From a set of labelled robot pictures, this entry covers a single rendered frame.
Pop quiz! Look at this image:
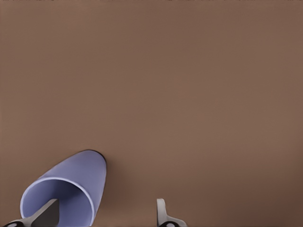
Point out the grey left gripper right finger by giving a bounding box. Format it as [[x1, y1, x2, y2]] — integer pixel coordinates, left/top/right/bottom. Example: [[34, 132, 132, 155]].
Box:
[[156, 198, 188, 227]]

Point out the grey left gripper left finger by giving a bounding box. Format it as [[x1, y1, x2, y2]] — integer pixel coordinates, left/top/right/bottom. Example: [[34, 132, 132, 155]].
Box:
[[1, 198, 60, 227]]

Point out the purple cup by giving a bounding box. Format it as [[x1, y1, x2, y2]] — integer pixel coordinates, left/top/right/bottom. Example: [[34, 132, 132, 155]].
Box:
[[19, 149, 107, 227]]

